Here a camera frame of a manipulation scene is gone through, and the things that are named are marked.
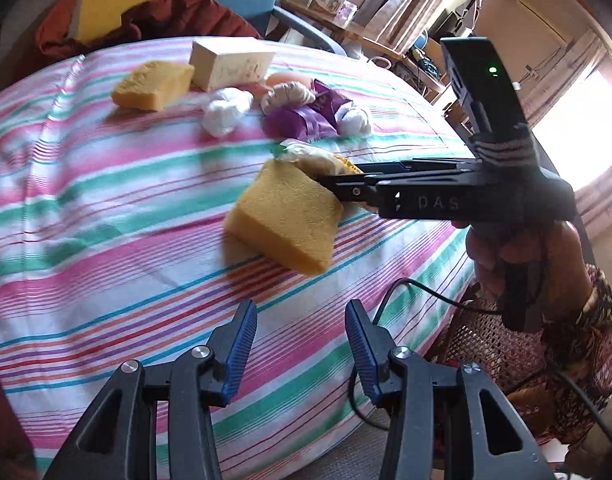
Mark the rice snack bag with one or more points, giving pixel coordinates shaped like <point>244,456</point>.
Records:
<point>314,161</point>

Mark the cream medicine box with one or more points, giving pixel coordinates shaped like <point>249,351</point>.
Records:
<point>221,62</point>

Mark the white plastic bag ball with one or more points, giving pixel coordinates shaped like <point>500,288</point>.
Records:
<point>224,109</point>

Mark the dark red jacket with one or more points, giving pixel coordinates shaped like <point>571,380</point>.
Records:
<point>148,20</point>

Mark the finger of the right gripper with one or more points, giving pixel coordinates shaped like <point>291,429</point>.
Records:
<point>351,188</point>
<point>418,165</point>

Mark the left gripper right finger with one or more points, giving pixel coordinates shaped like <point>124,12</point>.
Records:
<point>484,436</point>

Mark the white rolled cloth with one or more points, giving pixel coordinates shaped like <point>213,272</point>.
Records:
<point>353,120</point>

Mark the striped bed sheet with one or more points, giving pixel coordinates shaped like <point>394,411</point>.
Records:
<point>112,248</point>

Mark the small yellow sponge block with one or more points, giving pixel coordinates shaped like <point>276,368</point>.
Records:
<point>153,85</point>

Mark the purple snack packet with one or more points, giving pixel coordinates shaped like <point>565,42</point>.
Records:
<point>311,122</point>

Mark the wooden side table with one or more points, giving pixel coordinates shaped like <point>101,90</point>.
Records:
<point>429,87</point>

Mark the large yellow sponge block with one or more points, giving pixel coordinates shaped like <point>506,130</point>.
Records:
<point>288,217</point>

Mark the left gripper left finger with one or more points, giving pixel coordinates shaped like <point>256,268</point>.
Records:
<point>115,437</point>

